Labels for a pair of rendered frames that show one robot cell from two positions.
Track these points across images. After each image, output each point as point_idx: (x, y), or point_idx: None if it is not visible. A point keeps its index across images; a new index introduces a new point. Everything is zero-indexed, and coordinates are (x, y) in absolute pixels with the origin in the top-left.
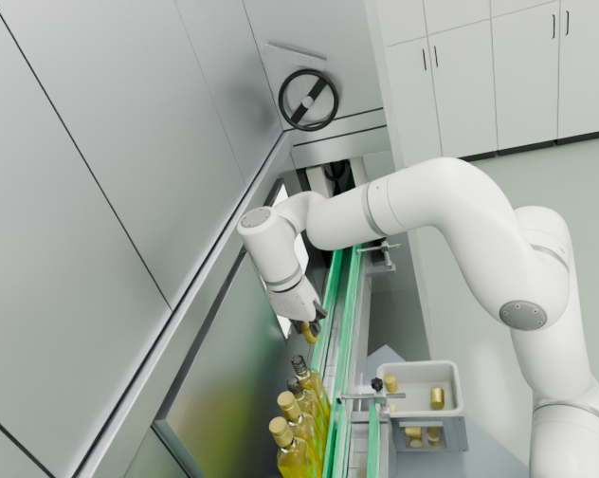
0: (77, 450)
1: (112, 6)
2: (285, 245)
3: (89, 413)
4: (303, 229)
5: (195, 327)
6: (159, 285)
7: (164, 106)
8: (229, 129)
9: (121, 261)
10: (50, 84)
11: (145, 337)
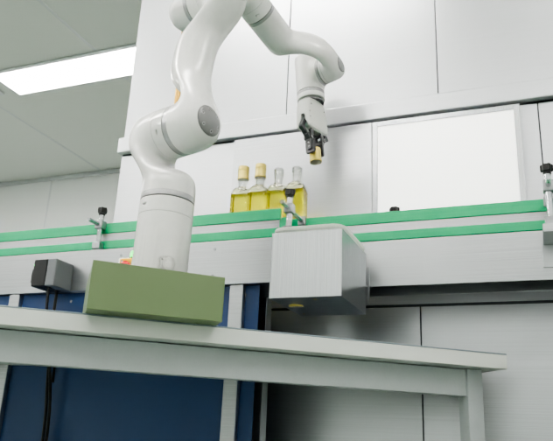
0: None
1: None
2: (301, 70)
3: (222, 116)
4: (324, 68)
5: (285, 126)
6: (288, 100)
7: (366, 23)
8: (446, 46)
9: (276, 78)
10: (295, 9)
11: (262, 113)
